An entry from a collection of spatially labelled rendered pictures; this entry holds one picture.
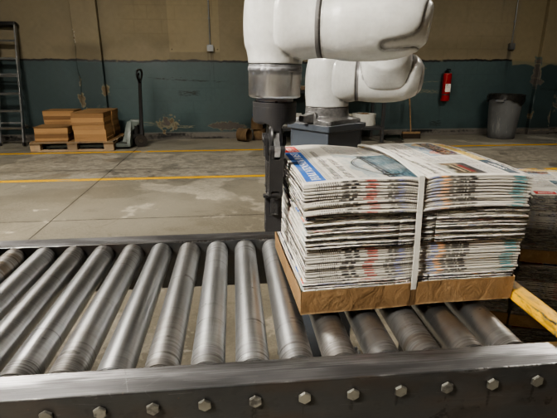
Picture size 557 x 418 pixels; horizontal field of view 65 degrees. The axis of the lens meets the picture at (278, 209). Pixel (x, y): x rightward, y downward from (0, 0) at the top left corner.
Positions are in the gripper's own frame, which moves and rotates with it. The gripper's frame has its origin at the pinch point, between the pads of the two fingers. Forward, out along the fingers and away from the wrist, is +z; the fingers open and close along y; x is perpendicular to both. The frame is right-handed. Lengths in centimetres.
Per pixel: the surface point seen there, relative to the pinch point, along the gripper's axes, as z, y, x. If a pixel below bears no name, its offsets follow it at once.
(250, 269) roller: 13.4, 3.8, 4.0
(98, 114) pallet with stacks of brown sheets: 45, 598, 203
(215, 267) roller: 13.4, 5.4, 11.2
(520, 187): -8.1, -13.8, -38.1
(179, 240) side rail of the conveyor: 13.6, 21.2, 20.1
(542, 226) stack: 19, 40, -87
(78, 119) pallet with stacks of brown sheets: 52, 599, 231
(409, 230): -1.3, -14.1, -20.5
